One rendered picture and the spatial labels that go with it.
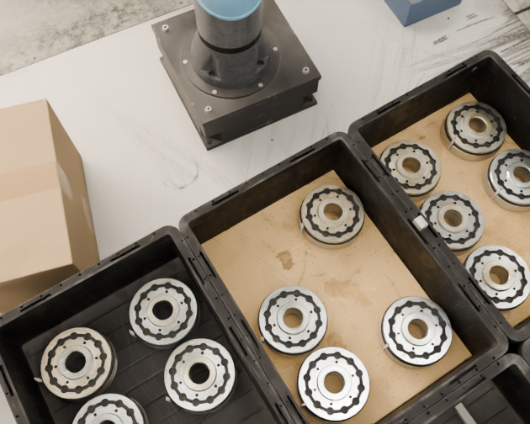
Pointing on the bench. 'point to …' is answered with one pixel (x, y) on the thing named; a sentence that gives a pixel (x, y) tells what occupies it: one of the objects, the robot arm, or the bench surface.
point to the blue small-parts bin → (418, 9)
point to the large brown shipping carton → (31, 207)
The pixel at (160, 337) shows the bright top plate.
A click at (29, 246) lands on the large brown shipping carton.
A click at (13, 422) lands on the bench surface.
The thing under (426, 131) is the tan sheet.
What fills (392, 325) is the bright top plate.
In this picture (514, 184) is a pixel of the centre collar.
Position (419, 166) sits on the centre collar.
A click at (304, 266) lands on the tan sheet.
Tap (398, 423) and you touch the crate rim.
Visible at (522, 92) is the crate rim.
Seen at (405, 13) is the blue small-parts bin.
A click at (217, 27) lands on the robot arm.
